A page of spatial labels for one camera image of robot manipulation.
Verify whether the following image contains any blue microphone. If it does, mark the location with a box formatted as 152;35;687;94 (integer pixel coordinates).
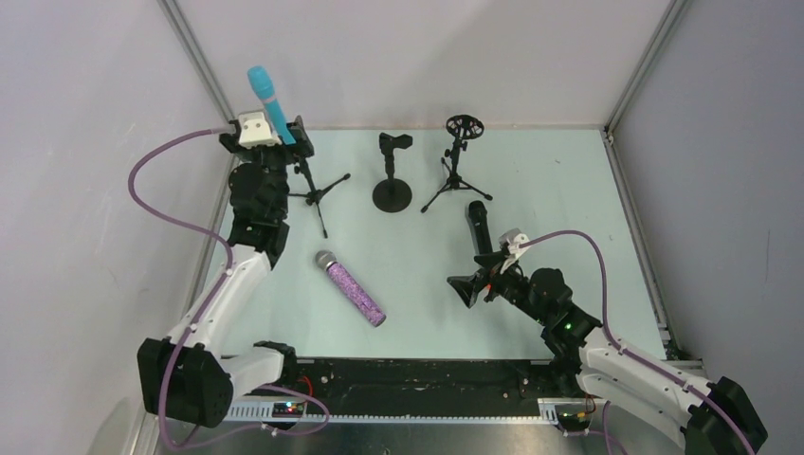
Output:
247;65;296;145

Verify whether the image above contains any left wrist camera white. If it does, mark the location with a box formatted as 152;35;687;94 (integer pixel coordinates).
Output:
237;110;282;149

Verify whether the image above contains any black microphone orange end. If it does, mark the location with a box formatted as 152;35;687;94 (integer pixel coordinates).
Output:
467;200;494;255

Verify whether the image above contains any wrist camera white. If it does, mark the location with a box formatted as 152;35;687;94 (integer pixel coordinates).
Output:
237;110;282;149
499;228;530;264

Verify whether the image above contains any small black tripod stand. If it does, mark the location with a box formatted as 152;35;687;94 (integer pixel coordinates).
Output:
288;157;351;239

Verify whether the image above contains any purple glitter microphone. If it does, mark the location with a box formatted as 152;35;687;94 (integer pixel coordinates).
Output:
315;250;387;327

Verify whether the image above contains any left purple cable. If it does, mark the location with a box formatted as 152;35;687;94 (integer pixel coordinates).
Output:
128;128;331;455

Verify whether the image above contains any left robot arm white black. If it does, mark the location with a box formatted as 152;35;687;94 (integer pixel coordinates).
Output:
137;117;314;428

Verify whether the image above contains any black tripod shock mount stand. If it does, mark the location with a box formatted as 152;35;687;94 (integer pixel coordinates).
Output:
420;114;493;213

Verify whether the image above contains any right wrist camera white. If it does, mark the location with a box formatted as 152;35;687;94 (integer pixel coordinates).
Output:
499;228;530;264

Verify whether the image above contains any grey slotted cable duct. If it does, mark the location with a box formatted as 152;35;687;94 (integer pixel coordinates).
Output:
164;401;560;426

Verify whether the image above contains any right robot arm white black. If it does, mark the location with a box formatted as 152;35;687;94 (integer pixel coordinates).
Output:
447;252;768;454

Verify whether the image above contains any black round base mic stand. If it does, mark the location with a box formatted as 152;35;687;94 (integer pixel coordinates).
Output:
372;133;413;213

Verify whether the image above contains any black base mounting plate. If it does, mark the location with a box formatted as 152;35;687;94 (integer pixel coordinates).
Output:
239;357;567;417

